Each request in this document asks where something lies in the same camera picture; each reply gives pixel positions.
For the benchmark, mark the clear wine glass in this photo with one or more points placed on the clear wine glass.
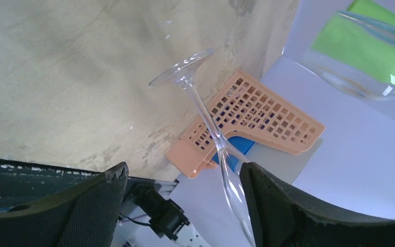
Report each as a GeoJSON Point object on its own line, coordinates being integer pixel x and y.
{"type": "Point", "coordinates": [182, 75]}
{"type": "Point", "coordinates": [346, 78]}

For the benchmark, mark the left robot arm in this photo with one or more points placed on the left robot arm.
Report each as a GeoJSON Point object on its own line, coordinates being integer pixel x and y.
{"type": "Point", "coordinates": [163, 214]}

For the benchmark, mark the green plastic goblet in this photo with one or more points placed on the green plastic goblet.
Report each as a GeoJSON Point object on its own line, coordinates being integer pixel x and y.
{"type": "Point", "coordinates": [349, 43]}

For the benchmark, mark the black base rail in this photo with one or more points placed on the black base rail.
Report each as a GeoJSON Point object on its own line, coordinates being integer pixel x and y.
{"type": "Point", "coordinates": [23, 182]}

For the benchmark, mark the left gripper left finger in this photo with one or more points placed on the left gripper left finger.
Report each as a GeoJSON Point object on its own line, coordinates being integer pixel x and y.
{"type": "Point", "coordinates": [83, 215]}

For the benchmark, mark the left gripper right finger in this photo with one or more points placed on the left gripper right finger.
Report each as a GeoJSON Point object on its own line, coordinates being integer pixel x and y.
{"type": "Point", "coordinates": [284, 215]}

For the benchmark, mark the orange plastic file organizer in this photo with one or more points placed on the orange plastic file organizer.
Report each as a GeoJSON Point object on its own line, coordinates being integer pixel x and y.
{"type": "Point", "coordinates": [248, 109]}

